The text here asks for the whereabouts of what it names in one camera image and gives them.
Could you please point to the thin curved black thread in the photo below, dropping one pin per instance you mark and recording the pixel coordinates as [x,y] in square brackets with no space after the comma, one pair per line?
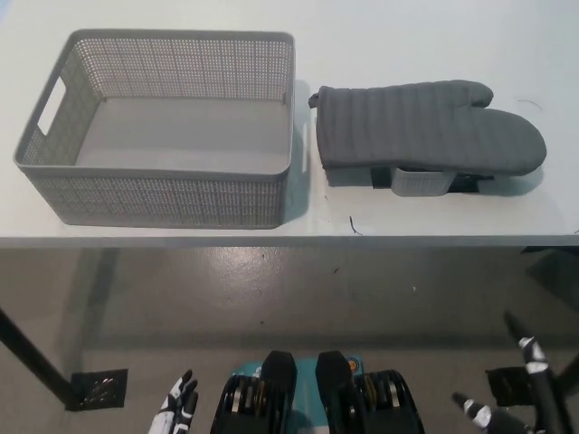
[530,102]

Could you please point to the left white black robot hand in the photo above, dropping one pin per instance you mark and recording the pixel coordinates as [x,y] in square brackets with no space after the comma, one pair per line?
[174,407]

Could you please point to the black tape strips under container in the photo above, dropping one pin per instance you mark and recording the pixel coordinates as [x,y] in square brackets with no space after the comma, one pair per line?
[381,179]

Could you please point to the short black thread scrap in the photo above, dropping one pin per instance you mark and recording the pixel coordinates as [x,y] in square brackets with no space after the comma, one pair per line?
[354,226]

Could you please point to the large grey perforated plastic basket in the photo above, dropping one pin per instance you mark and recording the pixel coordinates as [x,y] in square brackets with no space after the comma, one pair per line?
[172,199]

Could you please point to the black metal table leg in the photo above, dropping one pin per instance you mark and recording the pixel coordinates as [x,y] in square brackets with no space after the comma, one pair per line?
[31,357]

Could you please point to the small grey perforated plastic container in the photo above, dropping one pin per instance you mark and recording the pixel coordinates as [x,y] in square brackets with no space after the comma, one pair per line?
[420,184]

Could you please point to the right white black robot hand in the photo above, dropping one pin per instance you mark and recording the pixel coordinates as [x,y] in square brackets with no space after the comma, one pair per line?
[536,361]

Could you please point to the dark grey quilted oven glove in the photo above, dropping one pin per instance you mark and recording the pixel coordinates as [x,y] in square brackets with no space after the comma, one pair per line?
[420,126]

